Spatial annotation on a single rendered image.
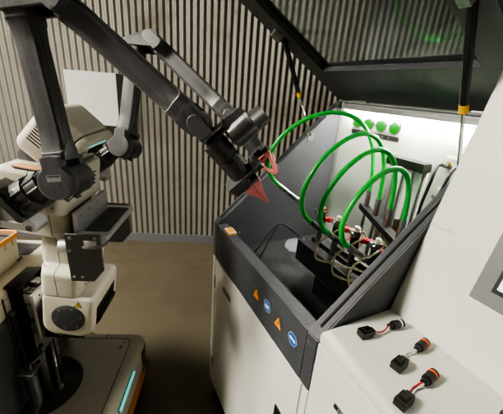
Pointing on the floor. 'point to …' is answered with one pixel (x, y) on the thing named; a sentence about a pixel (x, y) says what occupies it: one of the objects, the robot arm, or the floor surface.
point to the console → (460, 263)
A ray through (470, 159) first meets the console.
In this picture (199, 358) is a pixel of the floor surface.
